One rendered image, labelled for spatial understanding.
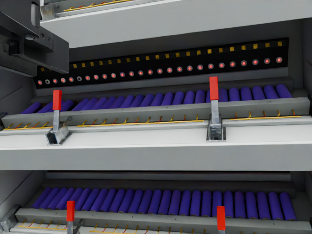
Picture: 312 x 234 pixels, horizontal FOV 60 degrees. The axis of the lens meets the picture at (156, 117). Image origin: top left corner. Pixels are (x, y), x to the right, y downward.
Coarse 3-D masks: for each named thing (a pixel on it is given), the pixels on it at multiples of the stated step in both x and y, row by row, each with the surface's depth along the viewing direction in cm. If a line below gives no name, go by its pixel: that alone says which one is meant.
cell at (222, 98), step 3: (219, 90) 51; (222, 90) 50; (225, 90) 51; (219, 93) 50; (222, 93) 49; (225, 93) 49; (219, 96) 49; (222, 96) 48; (225, 96) 48; (219, 99) 47; (222, 99) 47; (225, 99) 47
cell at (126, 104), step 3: (129, 96) 56; (132, 96) 56; (126, 99) 54; (129, 99) 54; (132, 99) 55; (123, 102) 53; (126, 102) 53; (129, 102) 53; (123, 105) 52; (126, 105) 52; (129, 105) 53
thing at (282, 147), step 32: (0, 128) 55; (192, 128) 44; (256, 128) 41; (288, 128) 39; (0, 160) 49; (32, 160) 47; (64, 160) 46; (96, 160) 44; (128, 160) 43; (160, 160) 42; (192, 160) 40; (224, 160) 39; (256, 160) 38; (288, 160) 37
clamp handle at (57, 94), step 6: (54, 90) 47; (60, 90) 47; (54, 96) 47; (60, 96) 47; (54, 102) 47; (60, 102) 47; (54, 108) 47; (60, 108) 47; (54, 114) 47; (54, 120) 47; (54, 126) 46
